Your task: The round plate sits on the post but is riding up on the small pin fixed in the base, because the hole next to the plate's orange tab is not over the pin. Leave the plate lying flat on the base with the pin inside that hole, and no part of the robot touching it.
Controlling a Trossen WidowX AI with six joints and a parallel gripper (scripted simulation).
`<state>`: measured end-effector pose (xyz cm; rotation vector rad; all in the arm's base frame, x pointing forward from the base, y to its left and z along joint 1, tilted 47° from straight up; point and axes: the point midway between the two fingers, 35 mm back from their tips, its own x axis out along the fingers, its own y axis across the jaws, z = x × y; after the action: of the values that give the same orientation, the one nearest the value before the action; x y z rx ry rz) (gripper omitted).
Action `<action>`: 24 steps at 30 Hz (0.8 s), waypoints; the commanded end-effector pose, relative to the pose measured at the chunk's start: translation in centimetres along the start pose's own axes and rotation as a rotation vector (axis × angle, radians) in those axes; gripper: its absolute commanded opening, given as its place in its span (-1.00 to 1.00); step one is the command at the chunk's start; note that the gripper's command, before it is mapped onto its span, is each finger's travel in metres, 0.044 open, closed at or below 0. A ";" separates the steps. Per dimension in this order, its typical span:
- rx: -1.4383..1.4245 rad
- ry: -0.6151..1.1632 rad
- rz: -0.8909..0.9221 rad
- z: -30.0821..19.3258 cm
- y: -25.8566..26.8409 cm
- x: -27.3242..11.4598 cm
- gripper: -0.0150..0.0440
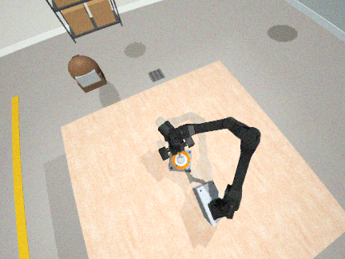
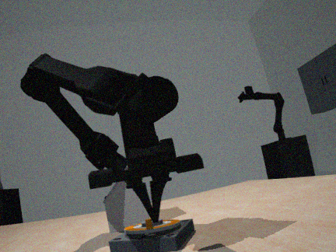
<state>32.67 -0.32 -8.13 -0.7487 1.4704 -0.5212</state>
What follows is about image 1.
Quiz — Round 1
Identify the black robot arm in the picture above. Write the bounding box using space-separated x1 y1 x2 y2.
158 117 261 221

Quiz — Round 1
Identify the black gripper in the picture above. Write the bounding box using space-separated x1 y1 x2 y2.
158 137 195 161

